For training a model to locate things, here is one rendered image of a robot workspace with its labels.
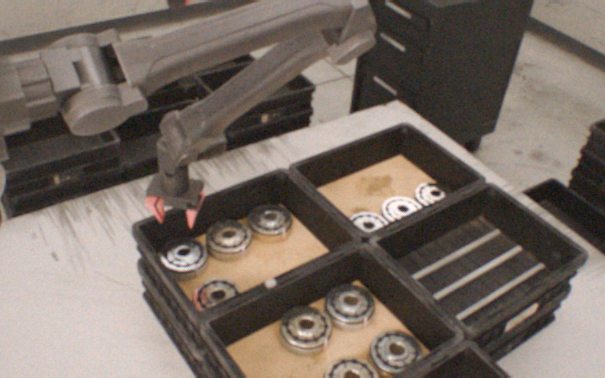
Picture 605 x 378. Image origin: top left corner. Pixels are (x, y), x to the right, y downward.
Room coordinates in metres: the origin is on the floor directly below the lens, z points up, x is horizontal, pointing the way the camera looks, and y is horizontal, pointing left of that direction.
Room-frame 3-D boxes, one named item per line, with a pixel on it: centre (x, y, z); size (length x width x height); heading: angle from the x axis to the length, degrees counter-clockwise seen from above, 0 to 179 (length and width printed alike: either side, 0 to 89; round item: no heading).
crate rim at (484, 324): (0.97, -0.39, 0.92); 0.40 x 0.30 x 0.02; 129
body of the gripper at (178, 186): (0.94, 0.25, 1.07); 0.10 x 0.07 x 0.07; 85
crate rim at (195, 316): (0.96, 0.11, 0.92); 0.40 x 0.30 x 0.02; 129
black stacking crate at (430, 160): (1.21, -0.20, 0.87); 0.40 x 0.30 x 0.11; 129
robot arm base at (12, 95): (0.60, 0.35, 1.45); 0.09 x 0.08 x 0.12; 36
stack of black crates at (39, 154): (1.70, 0.88, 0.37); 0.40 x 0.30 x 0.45; 126
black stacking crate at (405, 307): (0.72, -0.08, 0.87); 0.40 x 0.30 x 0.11; 129
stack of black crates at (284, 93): (2.17, 0.23, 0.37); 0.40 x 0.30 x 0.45; 126
